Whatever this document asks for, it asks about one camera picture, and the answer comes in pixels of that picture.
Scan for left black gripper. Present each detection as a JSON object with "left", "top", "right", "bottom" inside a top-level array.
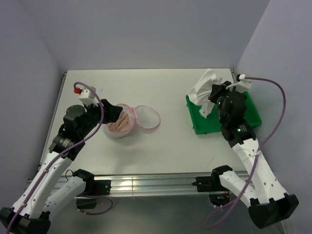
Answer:
[{"left": 79, "top": 98, "right": 122, "bottom": 137}]

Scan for beige bra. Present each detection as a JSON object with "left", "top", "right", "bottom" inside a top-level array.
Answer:
[{"left": 107, "top": 111, "right": 131, "bottom": 132}]

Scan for white cloth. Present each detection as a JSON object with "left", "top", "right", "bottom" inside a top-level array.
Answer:
[{"left": 187, "top": 69, "right": 222, "bottom": 118}]

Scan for mesh laundry bag pink trim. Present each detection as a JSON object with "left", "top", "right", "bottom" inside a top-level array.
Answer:
[{"left": 102, "top": 103, "right": 160, "bottom": 138}]

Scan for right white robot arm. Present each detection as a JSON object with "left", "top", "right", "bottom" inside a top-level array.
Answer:
[{"left": 209, "top": 81, "right": 299, "bottom": 229}]

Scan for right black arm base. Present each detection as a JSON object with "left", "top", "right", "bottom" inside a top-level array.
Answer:
[{"left": 192, "top": 175, "right": 231, "bottom": 207}]

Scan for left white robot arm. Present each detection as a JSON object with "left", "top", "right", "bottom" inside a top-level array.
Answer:
[{"left": 0, "top": 99, "right": 123, "bottom": 234}]

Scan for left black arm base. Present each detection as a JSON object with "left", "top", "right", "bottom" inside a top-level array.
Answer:
[{"left": 76, "top": 180, "right": 114, "bottom": 213}]

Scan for green plastic tray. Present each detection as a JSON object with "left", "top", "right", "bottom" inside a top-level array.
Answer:
[{"left": 186, "top": 92, "right": 262, "bottom": 135}]

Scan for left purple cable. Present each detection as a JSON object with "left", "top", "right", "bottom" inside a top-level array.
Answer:
[{"left": 6, "top": 81, "right": 114, "bottom": 234}]

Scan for purple cable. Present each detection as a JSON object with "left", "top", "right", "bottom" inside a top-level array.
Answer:
[
  {"left": 204, "top": 75, "right": 286, "bottom": 230},
  {"left": 6, "top": 81, "right": 114, "bottom": 234}
]

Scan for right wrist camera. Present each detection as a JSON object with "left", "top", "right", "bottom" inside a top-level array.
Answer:
[{"left": 226, "top": 74, "right": 252, "bottom": 93}]

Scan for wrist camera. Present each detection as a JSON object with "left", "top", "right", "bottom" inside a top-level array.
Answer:
[
  {"left": 226, "top": 74, "right": 252, "bottom": 93},
  {"left": 74, "top": 87, "right": 97, "bottom": 106}
]

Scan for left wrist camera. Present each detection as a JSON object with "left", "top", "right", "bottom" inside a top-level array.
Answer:
[{"left": 74, "top": 87, "right": 97, "bottom": 106}]

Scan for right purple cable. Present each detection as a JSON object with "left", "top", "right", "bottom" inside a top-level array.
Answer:
[{"left": 204, "top": 75, "right": 286, "bottom": 230}]

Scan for aluminium frame rail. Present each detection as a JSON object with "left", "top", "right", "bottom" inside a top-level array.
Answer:
[{"left": 24, "top": 172, "right": 280, "bottom": 198}]

